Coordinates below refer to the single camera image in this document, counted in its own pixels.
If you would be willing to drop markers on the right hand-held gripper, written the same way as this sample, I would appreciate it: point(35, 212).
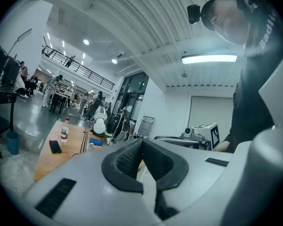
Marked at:
point(207, 133)

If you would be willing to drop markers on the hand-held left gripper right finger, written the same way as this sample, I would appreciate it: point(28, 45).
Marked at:
point(198, 173)

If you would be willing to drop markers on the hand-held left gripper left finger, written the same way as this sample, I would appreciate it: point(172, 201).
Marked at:
point(89, 196)

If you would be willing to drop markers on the silver metal lamp with bulb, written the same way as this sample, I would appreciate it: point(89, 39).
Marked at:
point(99, 126)

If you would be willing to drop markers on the person's right forearm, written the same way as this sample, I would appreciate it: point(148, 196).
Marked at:
point(222, 147)

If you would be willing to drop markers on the grey folding platform cart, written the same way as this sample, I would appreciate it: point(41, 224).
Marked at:
point(146, 126)

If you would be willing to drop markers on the blue cloth pouch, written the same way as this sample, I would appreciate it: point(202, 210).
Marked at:
point(96, 141)

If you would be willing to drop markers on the black smartphone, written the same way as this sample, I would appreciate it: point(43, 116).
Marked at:
point(55, 147)

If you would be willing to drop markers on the black framed glass door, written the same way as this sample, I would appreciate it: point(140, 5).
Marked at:
point(132, 93)

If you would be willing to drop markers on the black helmet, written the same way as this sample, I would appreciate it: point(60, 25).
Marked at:
point(114, 123)

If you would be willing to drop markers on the clear water bottle red cap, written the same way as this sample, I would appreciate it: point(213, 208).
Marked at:
point(65, 131)

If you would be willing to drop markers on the person's black clothed torso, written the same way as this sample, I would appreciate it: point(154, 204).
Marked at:
point(250, 102)

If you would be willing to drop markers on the long ceiling light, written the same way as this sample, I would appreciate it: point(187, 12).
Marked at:
point(208, 58)

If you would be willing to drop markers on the blue waste bin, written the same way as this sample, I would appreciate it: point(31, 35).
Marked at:
point(12, 142)

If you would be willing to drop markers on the round ceiling light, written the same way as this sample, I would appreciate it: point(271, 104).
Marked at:
point(86, 42)
point(114, 60)

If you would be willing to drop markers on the black balcony railing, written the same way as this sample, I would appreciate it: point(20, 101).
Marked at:
point(85, 70)

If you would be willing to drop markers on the person's head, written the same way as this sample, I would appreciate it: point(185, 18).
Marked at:
point(231, 25)

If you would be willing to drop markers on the black side table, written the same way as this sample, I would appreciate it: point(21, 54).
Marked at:
point(2, 98)

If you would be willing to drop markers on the black equipment cases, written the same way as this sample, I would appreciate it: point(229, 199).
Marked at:
point(4, 65)

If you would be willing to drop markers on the light panel stand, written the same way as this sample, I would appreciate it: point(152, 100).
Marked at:
point(23, 35)

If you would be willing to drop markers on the black head camera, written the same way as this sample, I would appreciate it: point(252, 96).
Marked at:
point(193, 14)

